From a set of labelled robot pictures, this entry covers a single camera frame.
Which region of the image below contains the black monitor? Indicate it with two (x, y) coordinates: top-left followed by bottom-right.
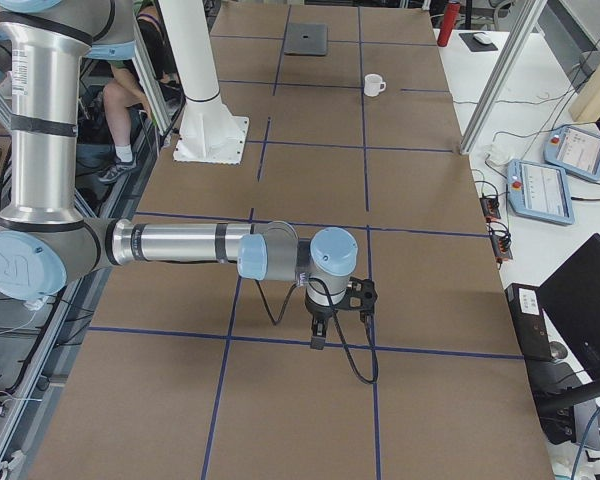
(537, 233), (600, 379)

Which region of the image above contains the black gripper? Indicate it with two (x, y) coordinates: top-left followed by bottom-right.
(305, 296), (337, 349)

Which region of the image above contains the grey closed laptop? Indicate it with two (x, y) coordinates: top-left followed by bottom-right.
(283, 23), (328, 57)

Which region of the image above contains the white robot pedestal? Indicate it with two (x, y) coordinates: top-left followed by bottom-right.
(159, 0), (249, 165)

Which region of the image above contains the orange usb hub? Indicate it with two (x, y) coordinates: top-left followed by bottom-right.
(479, 196), (501, 222)
(490, 230), (513, 264)

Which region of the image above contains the far teach pendant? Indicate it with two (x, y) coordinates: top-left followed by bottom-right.
(544, 125), (600, 182)

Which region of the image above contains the teach pendant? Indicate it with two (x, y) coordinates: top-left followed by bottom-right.
(507, 159), (575, 225)
(544, 125), (600, 182)

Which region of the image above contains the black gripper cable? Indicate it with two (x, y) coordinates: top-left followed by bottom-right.
(255, 277), (380, 385)

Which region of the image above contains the aluminium frame post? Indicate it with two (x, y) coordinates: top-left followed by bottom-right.
(459, 0), (547, 155)

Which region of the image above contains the white computer mouse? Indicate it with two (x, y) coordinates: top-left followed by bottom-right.
(473, 32), (492, 45)

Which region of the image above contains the black computer box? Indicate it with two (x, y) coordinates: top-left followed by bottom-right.
(505, 283), (600, 451)

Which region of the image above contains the red bottle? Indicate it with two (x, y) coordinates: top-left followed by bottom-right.
(437, 0), (461, 47)

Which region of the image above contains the white cup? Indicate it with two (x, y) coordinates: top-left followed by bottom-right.
(363, 73), (387, 98)

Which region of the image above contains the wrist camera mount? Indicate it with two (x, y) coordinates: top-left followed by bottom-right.
(336, 277), (378, 324)

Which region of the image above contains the near teach pendant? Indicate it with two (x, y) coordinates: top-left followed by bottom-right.
(507, 159), (575, 225)

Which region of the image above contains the black mouse pad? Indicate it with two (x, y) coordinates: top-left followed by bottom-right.
(459, 31), (498, 52)

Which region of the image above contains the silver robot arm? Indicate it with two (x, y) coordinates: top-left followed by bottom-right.
(0, 1), (362, 349)

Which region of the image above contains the seated person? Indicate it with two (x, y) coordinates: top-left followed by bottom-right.
(98, 1), (179, 185)

